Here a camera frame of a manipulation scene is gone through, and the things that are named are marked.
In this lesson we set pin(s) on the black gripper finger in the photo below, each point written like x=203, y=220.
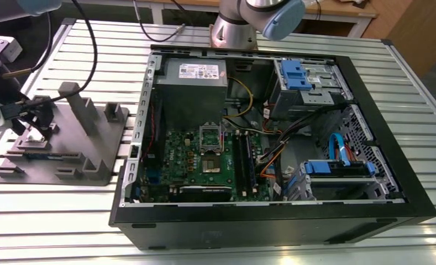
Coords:
x=20, y=127
x=44, y=122

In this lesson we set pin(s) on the silver CPU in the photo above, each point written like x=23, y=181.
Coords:
x=35, y=138

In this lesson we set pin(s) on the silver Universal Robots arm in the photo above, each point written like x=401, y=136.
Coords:
x=231, y=30

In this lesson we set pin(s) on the CPU socket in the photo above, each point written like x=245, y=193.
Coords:
x=214, y=163

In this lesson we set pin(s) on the RAM stick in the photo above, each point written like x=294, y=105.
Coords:
x=44, y=156

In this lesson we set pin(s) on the grey parts rack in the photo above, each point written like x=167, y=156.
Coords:
x=66, y=165

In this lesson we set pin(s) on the green motherboard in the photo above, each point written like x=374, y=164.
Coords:
x=180, y=165

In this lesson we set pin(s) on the grey power supply unit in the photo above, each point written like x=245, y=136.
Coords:
x=199, y=71

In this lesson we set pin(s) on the black graphics card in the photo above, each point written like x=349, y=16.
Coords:
x=202, y=193

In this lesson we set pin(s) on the black PC case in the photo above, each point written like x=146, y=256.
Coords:
x=277, y=229

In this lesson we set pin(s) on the silver disk bay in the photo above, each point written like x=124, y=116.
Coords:
x=342, y=180
x=321, y=96

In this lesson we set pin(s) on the wooden desk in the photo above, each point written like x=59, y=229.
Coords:
x=336, y=11

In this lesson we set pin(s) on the wooden cabinet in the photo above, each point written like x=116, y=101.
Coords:
x=416, y=33

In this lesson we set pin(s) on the grey wrist bracket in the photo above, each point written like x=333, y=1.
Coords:
x=3, y=48

